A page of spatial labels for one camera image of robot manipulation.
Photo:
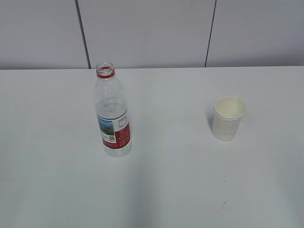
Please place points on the white paper cup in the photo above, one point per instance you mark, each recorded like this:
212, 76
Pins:
228, 113

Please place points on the clear water bottle red label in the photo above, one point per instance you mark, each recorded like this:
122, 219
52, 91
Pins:
111, 111

